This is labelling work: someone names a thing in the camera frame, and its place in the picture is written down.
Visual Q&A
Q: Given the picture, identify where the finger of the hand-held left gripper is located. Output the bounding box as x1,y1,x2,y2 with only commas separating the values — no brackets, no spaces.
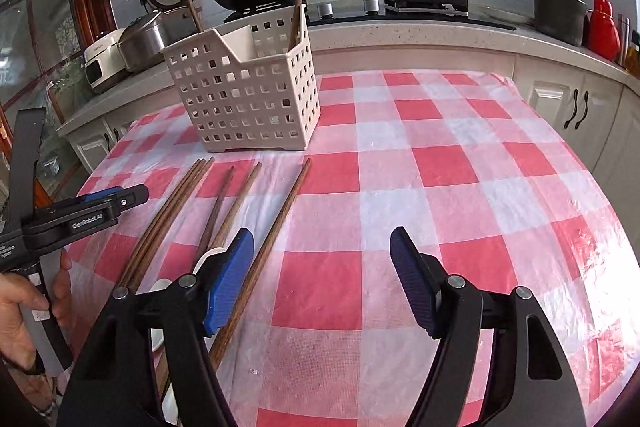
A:
47,188,126,214
22,184,150,251

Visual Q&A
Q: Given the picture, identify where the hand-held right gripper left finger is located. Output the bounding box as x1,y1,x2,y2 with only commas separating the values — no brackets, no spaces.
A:
55,228,256,427

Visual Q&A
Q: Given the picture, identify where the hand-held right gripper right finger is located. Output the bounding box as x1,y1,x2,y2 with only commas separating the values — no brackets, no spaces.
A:
389,227,588,427

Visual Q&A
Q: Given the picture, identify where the white ceramic spoon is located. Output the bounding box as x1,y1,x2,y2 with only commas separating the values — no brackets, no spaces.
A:
149,248,227,353

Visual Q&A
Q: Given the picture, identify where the white perforated plastic basket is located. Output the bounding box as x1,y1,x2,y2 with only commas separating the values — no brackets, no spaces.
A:
161,4,322,153

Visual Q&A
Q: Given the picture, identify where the person's left forearm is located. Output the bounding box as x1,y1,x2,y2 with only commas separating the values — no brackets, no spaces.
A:
0,349,63,425

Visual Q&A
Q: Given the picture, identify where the person's left hand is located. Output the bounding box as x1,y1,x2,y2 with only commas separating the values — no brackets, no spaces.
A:
0,251,73,373

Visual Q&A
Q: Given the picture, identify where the white lower kitchen cabinet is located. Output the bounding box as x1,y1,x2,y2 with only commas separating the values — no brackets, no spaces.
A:
64,116,137,174
514,54,640,190

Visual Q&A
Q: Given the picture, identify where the red white checkered tablecloth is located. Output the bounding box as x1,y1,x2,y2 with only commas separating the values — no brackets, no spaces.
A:
65,70,626,427

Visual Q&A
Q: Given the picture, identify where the glass sliding door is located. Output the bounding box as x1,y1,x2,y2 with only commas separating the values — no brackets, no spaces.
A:
0,0,87,208

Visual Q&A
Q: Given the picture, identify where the white kitchen appliance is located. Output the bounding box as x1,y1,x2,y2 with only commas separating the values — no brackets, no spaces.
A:
83,28,129,94

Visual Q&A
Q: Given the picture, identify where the silver rice cooker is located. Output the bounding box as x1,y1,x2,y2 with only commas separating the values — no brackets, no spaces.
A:
118,11,174,73

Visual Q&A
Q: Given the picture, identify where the white stone kitchen countertop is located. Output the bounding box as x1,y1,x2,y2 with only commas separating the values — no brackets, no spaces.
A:
56,10,640,135

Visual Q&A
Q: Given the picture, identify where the black glass gas hob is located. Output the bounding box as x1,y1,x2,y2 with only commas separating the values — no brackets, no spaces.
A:
222,0,518,32

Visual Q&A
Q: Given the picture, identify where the grey stockpot with lid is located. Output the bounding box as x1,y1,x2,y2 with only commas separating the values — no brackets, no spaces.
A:
521,0,590,47

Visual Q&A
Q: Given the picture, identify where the oil bottle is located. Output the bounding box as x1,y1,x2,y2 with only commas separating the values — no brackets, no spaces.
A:
617,14,632,68
625,30,640,76

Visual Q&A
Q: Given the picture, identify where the red bottle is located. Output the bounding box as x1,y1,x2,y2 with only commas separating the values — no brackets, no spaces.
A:
587,0,622,61

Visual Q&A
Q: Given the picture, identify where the black cabinet handle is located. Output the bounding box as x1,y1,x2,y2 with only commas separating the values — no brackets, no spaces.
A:
575,90,591,130
563,89,579,130

